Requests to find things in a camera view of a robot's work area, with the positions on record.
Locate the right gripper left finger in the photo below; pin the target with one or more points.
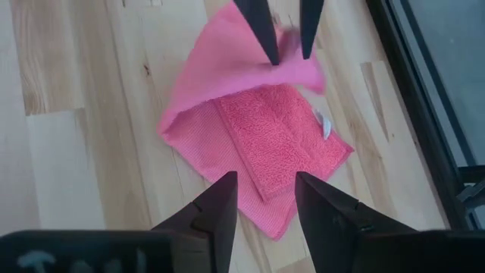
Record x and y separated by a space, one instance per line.
212 227

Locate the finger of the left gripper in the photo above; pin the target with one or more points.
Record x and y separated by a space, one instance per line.
310 22
259 26

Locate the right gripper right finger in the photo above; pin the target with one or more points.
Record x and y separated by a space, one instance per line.
333 231

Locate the pink microfiber towel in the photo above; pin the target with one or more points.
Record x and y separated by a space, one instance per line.
273 144

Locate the small white fabric label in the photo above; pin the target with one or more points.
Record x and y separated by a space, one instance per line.
326 127

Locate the black aluminium table frame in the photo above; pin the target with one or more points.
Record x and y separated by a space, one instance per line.
417 113

